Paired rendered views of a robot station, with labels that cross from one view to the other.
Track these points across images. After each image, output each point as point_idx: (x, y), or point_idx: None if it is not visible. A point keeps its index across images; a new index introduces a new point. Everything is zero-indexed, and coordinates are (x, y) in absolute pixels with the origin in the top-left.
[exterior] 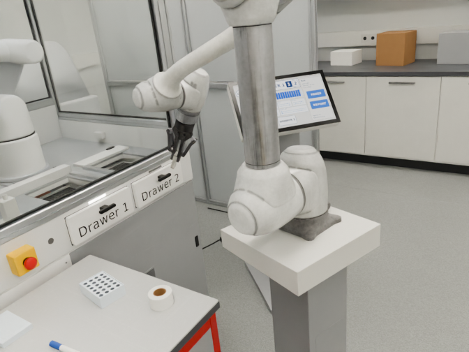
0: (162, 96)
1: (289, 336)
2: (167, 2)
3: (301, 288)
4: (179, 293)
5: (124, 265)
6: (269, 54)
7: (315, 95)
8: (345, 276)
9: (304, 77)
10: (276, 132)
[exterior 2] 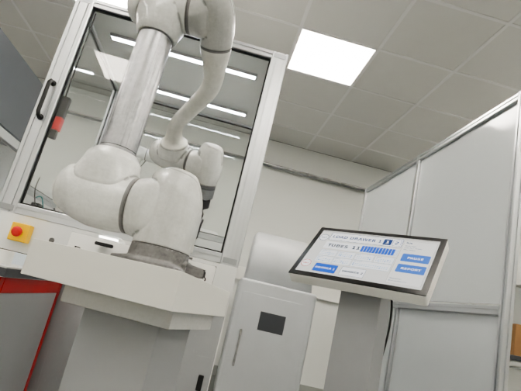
0: (160, 146)
1: None
2: (270, 129)
3: (27, 264)
4: (15, 266)
5: None
6: (143, 50)
7: (412, 259)
8: (143, 370)
9: (415, 240)
10: (125, 116)
